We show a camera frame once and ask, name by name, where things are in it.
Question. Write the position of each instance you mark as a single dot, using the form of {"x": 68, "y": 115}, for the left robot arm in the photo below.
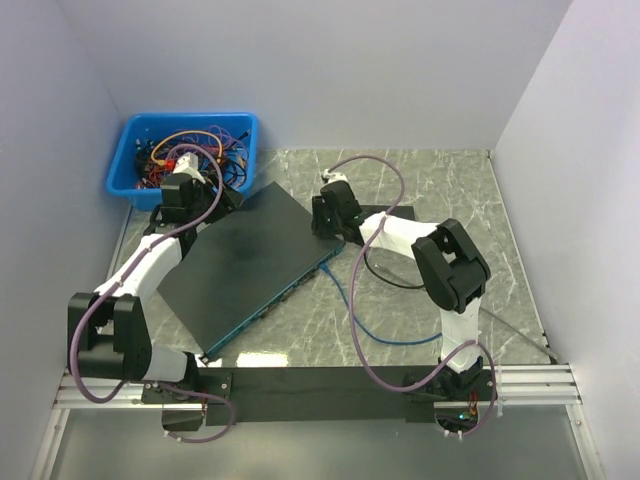
{"x": 108, "y": 335}

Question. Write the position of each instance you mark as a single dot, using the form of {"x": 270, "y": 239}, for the aluminium rail frame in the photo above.
{"x": 538, "y": 431}

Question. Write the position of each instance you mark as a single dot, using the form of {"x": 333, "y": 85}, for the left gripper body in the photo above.
{"x": 205, "y": 197}

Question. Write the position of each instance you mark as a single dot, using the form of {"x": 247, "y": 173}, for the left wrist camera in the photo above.
{"x": 188, "y": 164}

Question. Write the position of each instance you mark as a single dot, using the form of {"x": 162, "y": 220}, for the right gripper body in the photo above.
{"x": 322, "y": 223}

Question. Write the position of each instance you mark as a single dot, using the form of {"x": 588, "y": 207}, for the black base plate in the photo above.
{"x": 273, "y": 394}

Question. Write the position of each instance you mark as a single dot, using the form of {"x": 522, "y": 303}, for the large black network switch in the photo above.
{"x": 243, "y": 265}

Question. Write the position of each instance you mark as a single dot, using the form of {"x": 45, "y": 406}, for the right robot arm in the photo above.
{"x": 453, "y": 271}

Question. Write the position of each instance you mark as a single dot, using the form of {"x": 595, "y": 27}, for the small black network switch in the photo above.
{"x": 402, "y": 211}

